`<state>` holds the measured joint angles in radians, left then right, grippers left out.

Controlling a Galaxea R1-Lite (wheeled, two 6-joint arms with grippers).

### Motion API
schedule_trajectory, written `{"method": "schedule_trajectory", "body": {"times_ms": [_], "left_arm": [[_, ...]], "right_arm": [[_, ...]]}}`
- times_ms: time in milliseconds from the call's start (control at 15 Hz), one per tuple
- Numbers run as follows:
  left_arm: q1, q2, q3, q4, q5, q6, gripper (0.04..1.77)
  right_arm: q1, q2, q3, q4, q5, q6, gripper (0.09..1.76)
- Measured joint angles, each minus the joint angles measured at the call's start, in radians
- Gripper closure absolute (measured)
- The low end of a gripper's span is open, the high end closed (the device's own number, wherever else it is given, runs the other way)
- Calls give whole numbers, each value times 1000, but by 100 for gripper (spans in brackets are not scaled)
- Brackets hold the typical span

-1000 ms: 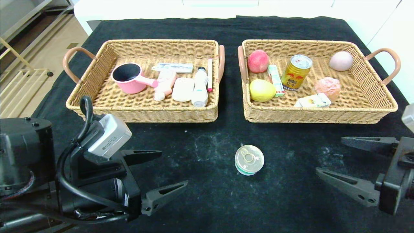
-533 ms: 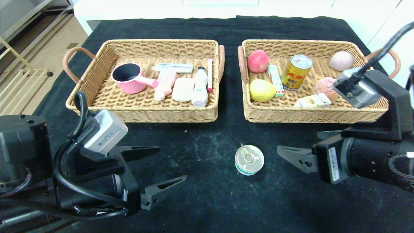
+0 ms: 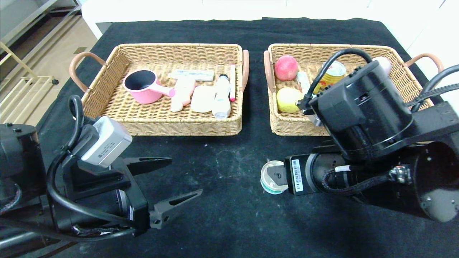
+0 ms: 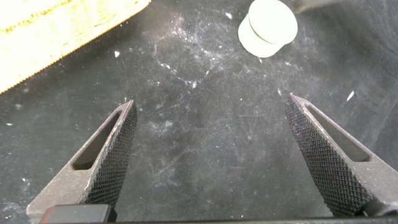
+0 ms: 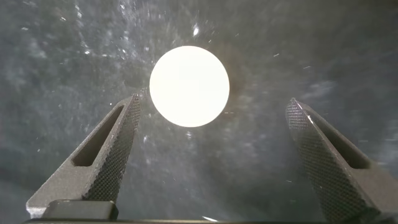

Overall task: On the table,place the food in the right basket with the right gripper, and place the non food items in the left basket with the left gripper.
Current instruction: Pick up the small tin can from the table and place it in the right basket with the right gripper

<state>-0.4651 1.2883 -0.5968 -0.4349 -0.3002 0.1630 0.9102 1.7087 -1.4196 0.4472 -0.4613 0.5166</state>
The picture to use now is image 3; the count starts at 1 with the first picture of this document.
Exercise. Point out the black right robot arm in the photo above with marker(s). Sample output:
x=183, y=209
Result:
x=394, y=150

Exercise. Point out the toothpaste tube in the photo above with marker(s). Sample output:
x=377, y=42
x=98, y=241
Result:
x=192, y=75

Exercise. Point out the pink red peach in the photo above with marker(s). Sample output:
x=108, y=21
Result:
x=286, y=68

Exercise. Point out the yellow lemon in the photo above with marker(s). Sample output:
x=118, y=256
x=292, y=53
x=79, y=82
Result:
x=288, y=98

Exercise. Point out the white soap bar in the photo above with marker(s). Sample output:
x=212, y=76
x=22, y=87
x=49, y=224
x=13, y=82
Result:
x=202, y=99

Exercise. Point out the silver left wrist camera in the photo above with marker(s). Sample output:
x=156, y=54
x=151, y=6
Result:
x=105, y=141

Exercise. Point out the red Hi-Chew candy pack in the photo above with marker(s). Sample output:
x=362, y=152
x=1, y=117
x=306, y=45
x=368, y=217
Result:
x=303, y=80

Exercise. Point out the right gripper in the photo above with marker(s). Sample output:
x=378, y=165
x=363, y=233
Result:
x=297, y=175

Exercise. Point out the white low cabinet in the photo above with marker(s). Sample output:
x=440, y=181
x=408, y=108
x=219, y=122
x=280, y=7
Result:
x=143, y=10

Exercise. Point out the pale pink egg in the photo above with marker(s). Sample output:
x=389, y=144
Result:
x=385, y=63

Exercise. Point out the pink saucepan with dark inside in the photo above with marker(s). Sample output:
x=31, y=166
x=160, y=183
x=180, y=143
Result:
x=143, y=89

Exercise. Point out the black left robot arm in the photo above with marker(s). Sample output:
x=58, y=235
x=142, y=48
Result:
x=21, y=186

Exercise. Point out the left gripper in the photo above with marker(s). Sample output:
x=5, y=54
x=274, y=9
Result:
x=135, y=195

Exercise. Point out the pink lotion bottle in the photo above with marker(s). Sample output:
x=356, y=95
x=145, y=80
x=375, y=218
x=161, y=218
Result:
x=183, y=93

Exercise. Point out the golden drink can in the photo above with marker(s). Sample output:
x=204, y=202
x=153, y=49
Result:
x=335, y=73

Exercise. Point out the grey metal shelf unit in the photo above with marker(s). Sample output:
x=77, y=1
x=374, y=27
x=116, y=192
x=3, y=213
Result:
x=36, y=14

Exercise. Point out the white pen with pink tip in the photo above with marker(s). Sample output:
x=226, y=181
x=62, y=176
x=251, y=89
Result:
x=232, y=82

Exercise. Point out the small white bottle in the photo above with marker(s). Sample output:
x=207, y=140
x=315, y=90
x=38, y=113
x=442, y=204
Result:
x=221, y=100

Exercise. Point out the small tin can green label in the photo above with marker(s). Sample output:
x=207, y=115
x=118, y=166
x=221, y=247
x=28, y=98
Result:
x=267, y=181

